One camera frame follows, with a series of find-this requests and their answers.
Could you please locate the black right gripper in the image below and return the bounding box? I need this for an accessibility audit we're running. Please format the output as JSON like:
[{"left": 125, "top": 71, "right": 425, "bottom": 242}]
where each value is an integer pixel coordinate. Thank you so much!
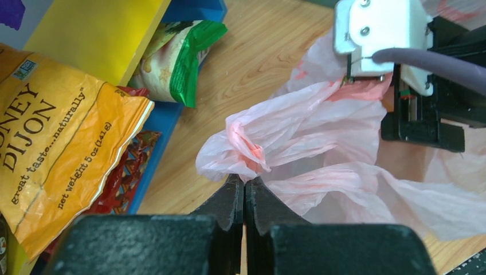
[{"left": 381, "top": 17, "right": 485, "bottom": 152}]

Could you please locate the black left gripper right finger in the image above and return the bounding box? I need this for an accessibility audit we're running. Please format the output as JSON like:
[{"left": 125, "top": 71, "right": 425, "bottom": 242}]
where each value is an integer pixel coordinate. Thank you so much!
[{"left": 245, "top": 178, "right": 436, "bottom": 274}]

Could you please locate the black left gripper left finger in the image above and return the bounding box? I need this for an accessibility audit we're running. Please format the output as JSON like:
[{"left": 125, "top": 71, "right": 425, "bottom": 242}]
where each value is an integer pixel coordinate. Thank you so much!
[{"left": 44, "top": 174, "right": 244, "bottom": 274}]

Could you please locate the pink plastic grocery bag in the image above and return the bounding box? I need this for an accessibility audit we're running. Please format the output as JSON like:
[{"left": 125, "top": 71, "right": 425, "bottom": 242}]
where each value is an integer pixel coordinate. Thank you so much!
[{"left": 195, "top": 0, "right": 486, "bottom": 242}]

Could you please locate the red patterned snack bag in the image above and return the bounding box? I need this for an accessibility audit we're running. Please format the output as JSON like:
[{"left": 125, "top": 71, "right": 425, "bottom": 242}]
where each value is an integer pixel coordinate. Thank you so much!
[{"left": 81, "top": 86, "right": 162, "bottom": 216}]

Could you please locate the green white snack bag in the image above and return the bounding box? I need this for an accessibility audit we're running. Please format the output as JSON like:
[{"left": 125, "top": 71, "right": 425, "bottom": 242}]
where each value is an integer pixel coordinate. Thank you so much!
[{"left": 129, "top": 20, "right": 228, "bottom": 108}]

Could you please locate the honey dijon chips bag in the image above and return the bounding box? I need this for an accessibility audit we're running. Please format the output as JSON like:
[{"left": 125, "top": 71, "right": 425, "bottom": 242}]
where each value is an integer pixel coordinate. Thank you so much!
[{"left": 1, "top": 44, "right": 154, "bottom": 260}]

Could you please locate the blue pink snack shelf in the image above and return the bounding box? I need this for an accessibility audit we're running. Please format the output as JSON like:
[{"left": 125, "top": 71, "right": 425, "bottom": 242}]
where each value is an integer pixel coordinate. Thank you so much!
[{"left": 0, "top": 0, "right": 229, "bottom": 275}]

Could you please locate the purple snack bag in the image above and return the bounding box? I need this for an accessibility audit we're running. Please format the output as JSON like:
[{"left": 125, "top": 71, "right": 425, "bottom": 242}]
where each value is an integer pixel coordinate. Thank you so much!
[{"left": 0, "top": 0, "right": 25, "bottom": 30}]

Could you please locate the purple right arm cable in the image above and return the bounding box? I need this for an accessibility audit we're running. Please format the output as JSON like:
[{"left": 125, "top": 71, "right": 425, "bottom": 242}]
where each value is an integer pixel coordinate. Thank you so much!
[{"left": 371, "top": 47, "right": 486, "bottom": 97}]

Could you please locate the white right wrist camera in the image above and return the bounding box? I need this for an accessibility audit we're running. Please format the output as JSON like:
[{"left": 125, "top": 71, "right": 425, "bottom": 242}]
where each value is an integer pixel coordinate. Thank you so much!
[{"left": 334, "top": 0, "right": 433, "bottom": 78}]

